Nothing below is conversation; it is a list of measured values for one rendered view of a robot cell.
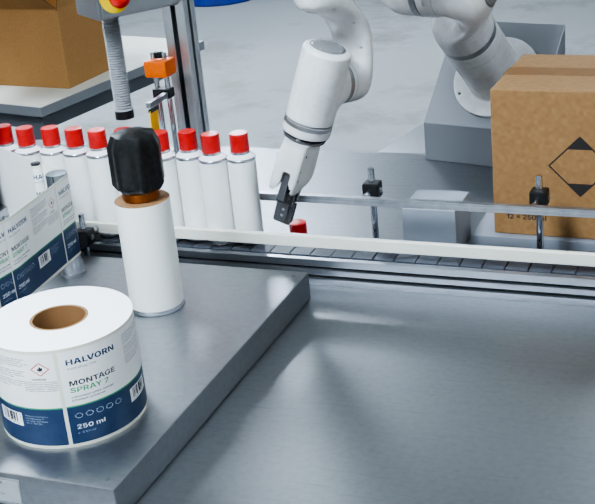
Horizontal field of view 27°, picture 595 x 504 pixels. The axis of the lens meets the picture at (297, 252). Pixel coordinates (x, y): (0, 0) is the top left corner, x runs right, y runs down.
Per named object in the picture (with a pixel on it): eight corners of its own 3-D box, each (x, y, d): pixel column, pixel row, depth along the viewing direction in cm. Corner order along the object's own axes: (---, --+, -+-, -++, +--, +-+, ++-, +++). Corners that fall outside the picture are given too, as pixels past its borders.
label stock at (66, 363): (11, 386, 184) (-7, 296, 178) (147, 368, 185) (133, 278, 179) (-5, 457, 165) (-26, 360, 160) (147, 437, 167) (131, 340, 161)
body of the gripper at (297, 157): (297, 112, 219) (283, 168, 225) (275, 130, 210) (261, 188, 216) (336, 127, 217) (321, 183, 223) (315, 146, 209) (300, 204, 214)
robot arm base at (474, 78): (440, 105, 272) (408, 63, 257) (479, 31, 274) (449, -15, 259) (516, 128, 261) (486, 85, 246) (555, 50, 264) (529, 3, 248)
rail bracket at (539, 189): (524, 277, 214) (522, 186, 208) (533, 260, 220) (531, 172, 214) (543, 279, 213) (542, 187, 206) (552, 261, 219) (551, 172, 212)
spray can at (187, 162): (181, 236, 232) (166, 131, 225) (205, 229, 235) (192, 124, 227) (194, 244, 228) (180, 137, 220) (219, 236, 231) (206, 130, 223)
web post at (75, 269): (55, 277, 220) (37, 177, 213) (69, 267, 224) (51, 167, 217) (78, 279, 218) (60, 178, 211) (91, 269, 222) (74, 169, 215)
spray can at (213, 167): (207, 247, 226) (193, 139, 219) (209, 236, 231) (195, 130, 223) (236, 244, 226) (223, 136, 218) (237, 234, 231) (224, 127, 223)
